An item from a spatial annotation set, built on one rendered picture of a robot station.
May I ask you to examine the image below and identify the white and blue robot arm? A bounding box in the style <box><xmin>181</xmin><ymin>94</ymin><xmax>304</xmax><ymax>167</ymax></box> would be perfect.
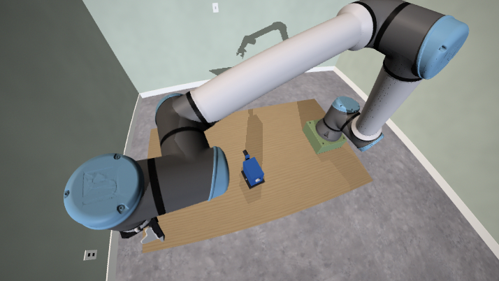
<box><xmin>64</xmin><ymin>0</ymin><xmax>469</xmax><ymax>232</ymax></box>

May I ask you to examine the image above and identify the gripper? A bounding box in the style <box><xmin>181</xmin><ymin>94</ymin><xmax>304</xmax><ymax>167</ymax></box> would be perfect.
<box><xmin>120</xmin><ymin>217</ymin><xmax>165</xmax><ymax>244</ymax></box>

